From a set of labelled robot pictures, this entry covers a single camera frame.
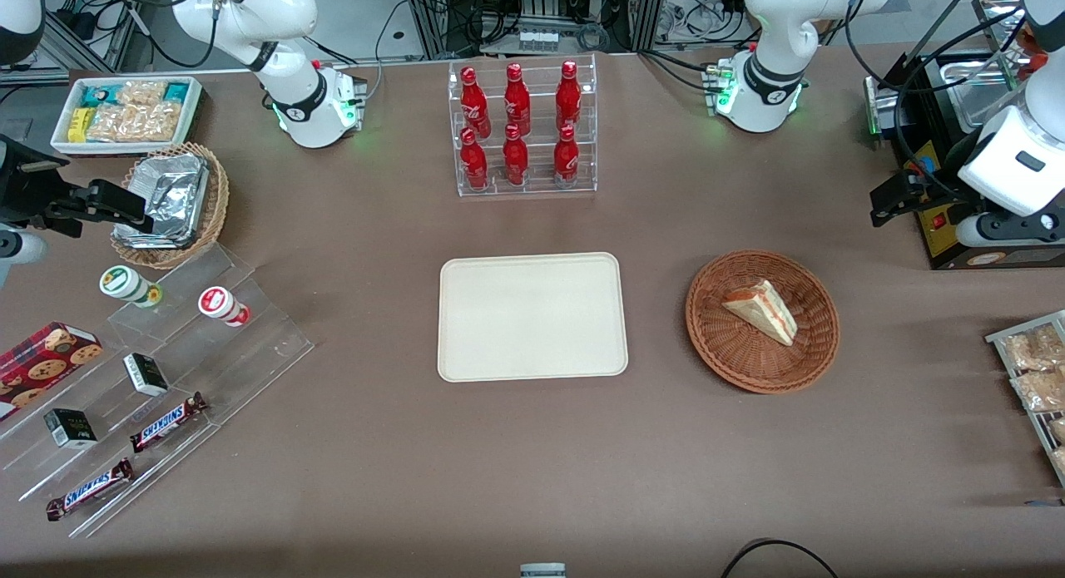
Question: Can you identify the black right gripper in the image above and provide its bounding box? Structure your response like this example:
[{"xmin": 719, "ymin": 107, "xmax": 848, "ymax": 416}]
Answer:
[{"xmin": 0, "ymin": 137, "xmax": 156, "ymax": 238}]

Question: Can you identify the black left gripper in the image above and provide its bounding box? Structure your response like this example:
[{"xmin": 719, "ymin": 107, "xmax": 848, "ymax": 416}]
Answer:
[{"xmin": 870, "ymin": 170, "xmax": 983, "ymax": 229}]

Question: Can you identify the triangular sandwich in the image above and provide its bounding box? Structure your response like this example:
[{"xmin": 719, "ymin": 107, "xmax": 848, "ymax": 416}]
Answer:
[{"xmin": 721, "ymin": 279, "xmax": 800, "ymax": 348}]

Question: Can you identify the light wicker basket with foil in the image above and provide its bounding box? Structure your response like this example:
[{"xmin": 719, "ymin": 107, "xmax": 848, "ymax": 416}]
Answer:
[{"xmin": 110, "ymin": 141, "xmax": 230, "ymax": 270}]

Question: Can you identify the round brown wicker basket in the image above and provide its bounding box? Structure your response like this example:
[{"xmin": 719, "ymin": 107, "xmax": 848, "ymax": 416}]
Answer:
[{"xmin": 685, "ymin": 249, "xmax": 841, "ymax": 395}]

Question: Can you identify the beige rectangular plastic tray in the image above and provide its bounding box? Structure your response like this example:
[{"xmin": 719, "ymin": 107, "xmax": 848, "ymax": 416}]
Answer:
[{"xmin": 438, "ymin": 252, "xmax": 630, "ymax": 383}]

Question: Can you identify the black food warmer appliance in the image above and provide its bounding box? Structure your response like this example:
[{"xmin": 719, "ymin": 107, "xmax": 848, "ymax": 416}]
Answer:
[{"xmin": 864, "ymin": 0, "xmax": 1065, "ymax": 270}]

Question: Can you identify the aluminium foil container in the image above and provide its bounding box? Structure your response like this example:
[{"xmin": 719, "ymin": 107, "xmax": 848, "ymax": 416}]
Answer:
[
  {"xmin": 131, "ymin": 153, "xmax": 210, "ymax": 240},
  {"xmin": 113, "ymin": 219, "xmax": 189, "ymax": 249}
]

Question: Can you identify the green lid yogurt cup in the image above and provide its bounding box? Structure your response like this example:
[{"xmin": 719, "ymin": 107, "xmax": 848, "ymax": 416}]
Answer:
[{"xmin": 99, "ymin": 264, "xmax": 164, "ymax": 309}]

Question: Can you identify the white rectangular snack bin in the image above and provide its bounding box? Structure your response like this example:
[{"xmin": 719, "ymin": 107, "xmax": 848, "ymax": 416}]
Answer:
[{"xmin": 49, "ymin": 76, "xmax": 206, "ymax": 157}]

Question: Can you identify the clear large rice cracker bag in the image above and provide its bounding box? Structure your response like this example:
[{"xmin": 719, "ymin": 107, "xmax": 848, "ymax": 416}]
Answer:
[{"xmin": 87, "ymin": 101, "xmax": 181, "ymax": 143}]

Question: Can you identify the clear small rice cracker bag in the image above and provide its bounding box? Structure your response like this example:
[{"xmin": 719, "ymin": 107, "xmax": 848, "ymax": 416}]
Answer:
[{"xmin": 116, "ymin": 80, "xmax": 168, "ymax": 107}]

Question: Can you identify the steel warmer pan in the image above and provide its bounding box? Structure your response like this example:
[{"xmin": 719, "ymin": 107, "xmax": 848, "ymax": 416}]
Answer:
[{"xmin": 940, "ymin": 56, "xmax": 1031, "ymax": 131}]

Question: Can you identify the red lid yogurt cup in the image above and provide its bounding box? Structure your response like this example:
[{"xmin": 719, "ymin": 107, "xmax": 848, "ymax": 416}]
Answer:
[{"xmin": 197, "ymin": 285, "xmax": 251, "ymax": 328}]

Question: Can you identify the red tartan cookie box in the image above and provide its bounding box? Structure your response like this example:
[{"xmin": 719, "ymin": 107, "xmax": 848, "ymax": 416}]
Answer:
[{"xmin": 0, "ymin": 321, "xmax": 104, "ymax": 422}]

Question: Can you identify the small black drink carton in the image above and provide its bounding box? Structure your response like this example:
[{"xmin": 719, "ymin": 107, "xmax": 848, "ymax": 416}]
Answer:
[
  {"xmin": 42, "ymin": 408, "xmax": 99, "ymax": 450},
  {"xmin": 122, "ymin": 352, "xmax": 171, "ymax": 398}
]

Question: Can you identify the red sausage on skewer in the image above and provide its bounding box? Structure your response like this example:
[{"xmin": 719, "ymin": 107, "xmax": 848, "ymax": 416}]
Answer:
[{"xmin": 1017, "ymin": 22, "xmax": 1051, "ymax": 73}]

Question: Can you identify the clear acrylic stepped display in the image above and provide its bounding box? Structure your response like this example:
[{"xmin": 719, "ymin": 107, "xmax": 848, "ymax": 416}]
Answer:
[{"xmin": 0, "ymin": 243, "xmax": 316, "ymax": 540}]

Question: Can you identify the Snickers chocolate bar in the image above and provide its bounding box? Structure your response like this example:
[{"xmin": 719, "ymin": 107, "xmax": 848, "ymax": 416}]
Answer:
[
  {"xmin": 128, "ymin": 392, "xmax": 210, "ymax": 454},
  {"xmin": 45, "ymin": 457, "xmax": 136, "ymax": 522}
]

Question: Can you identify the red cola bottle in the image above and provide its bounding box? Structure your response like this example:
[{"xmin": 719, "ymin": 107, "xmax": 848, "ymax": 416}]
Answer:
[
  {"xmin": 459, "ymin": 66, "xmax": 493, "ymax": 139},
  {"xmin": 458, "ymin": 127, "xmax": 490, "ymax": 190},
  {"xmin": 503, "ymin": 62, "xmax": 533, "ymax": 136},
  {"xmin": 502, "ymin": 123, "xmax": 530, "ymax": 186},
  {"xmin": 555, "ymin": 60, "xmax": 583, "ymax": 132},
  {"xmin": 552, "ymin": 124, "xmax": 581, "ymax": 185}
]

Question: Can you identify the clear acrylic bottle rack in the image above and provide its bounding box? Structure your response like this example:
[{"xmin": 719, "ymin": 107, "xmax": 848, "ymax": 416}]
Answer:
[{"xmin": 447, "ymin": 53, "xmax": 599, "ymax": 199}]

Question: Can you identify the black floor cable loop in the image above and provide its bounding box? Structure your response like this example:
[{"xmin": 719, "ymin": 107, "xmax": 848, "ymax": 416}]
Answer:
[{"xmin": 719, "ymin": 538, "xmax": 842, "ymax": 578}]

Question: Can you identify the aluminium profile frame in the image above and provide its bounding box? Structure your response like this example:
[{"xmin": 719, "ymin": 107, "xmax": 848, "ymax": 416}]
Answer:
[{"xmin": 398, "ymin": 0, "xmax": 668, "ymax": 60}]

